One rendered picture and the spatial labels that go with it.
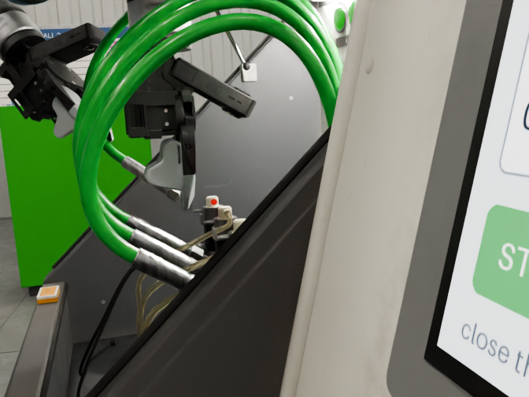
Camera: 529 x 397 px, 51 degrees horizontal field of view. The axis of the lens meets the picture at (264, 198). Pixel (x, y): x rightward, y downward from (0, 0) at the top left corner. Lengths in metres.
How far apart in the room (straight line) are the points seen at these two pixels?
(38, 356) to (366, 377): 0.53
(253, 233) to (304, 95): 0.72
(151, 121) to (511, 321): 0.54
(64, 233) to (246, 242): 3.68
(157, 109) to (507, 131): 0.51
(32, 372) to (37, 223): 3.34
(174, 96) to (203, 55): 6.53
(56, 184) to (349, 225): 3.71
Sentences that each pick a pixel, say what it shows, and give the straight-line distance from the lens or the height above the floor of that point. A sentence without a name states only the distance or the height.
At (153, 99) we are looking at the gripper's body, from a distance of 0.68.
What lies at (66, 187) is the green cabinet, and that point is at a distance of 3.99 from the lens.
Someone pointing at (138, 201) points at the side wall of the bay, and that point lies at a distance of 1.03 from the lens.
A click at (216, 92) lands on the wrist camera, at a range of 0.70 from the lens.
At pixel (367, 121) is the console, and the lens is 0.33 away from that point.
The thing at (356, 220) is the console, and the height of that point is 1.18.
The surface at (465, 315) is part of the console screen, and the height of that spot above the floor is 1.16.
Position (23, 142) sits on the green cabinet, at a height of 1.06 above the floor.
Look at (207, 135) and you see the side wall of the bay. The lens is 1.04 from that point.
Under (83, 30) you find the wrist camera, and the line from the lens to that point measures 0.88.
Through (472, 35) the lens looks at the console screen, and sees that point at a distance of 0.26.
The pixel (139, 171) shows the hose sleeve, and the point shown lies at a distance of 0.82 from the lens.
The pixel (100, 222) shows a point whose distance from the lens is 0.47.
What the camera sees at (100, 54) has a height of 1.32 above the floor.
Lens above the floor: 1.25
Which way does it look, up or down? 10 degrees down
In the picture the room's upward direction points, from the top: 3 degrees counter-clockwise
